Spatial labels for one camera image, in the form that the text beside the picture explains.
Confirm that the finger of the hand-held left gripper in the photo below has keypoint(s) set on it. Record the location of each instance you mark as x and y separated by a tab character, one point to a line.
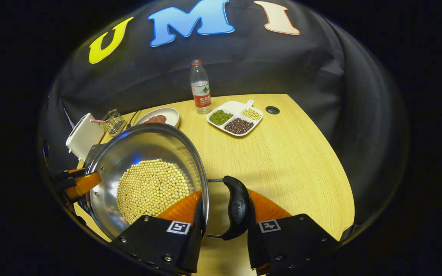
84	183

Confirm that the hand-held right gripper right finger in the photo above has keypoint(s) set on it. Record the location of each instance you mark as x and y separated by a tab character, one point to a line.
294	239

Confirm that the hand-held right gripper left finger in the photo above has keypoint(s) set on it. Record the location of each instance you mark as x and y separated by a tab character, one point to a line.
155	239

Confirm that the black induction cooktop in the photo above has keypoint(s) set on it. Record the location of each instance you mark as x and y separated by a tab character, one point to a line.
93	151

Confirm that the steel pot with soybeans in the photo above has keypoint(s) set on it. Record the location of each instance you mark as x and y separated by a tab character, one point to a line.
148	184

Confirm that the white toaster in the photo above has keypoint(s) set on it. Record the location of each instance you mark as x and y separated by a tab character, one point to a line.
84	136

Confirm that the pink striped straw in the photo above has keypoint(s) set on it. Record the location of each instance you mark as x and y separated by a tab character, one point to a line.
98	121

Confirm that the white round plate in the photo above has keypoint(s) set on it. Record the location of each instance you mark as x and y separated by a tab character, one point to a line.
169	115

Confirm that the white divided dish with beans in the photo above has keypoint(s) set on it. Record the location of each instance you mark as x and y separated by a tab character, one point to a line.
238	124

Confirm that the clear bottle with red label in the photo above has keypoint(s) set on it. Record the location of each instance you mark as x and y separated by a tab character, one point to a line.
201	92

